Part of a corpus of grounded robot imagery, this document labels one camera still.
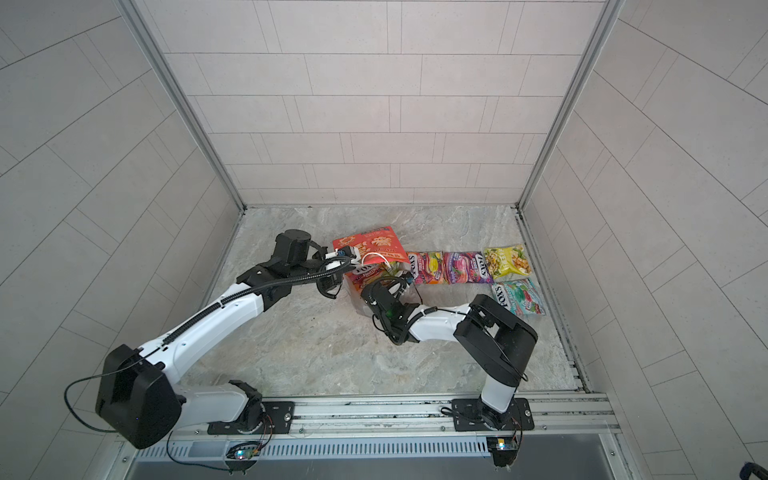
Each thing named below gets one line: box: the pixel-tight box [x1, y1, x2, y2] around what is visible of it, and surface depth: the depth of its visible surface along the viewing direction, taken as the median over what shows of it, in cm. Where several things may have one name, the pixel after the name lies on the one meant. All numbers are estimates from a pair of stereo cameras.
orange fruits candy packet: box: [408, 251, 448, 285], surface depth 98 cm
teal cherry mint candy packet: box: [491, 279, 546, 316], surface depth 92 cm
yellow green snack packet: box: [484, 244, 532, 280], surface depth 98 cm
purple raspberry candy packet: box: [443, 251, 494, 284], surface depth 98 cm
